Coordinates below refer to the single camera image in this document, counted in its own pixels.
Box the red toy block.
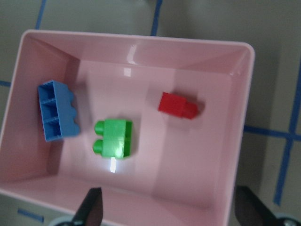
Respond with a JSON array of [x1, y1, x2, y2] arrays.
[[158, 92, 199, 120]]

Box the green toy block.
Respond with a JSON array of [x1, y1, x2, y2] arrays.
[[93, 119, 133, 159]]

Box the pink plastic box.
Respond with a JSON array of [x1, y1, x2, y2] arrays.
[[0, 30, 255, 226]]

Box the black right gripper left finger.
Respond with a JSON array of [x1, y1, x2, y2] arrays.
[[71, 187, 103, 226]]

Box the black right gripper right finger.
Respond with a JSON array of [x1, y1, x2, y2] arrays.
[[235, 186, 282, 226]]

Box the blue toy block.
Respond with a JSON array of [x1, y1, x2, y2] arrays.
[[38, 80, 80, 142]]

